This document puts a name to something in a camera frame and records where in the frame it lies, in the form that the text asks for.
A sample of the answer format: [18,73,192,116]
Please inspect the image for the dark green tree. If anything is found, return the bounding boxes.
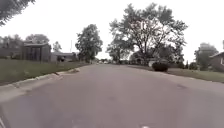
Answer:
[194,42,220,71]

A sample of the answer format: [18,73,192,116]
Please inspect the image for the grey asphalt road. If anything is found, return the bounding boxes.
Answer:
[0,63,224,128]

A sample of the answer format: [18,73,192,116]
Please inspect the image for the pale concrete kerb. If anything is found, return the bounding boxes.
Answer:
[0,66,82,90]

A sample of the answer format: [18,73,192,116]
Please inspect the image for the overhanging tree branches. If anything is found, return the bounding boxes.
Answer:
[0,0,36,27]

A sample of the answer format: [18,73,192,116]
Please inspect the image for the trees behind dark building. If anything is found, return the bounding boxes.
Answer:
[0,33,63,60]

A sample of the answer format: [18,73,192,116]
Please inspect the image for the dark round bush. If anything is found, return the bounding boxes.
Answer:
[151,61,170,73]

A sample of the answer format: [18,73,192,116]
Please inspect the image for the low grey house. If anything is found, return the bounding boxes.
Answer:
[50,51,80,63]

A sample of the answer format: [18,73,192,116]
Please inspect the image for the house behind large tree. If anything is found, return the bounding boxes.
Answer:
[129,50,160,67]

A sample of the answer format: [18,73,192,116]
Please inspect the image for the round green tree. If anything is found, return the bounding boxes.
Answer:
[74,23,104,64]

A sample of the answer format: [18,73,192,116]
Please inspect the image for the brick house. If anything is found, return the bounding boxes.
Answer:
[209,51,224,73]

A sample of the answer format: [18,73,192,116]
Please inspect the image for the dark grey building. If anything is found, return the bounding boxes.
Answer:
[21,43,52,63]

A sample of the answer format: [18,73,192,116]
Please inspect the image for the large spreading tree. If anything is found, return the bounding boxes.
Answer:
[106,2,189,66]

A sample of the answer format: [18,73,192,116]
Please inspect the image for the grass verge with bush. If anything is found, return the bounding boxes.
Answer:
[128,64,224,84]

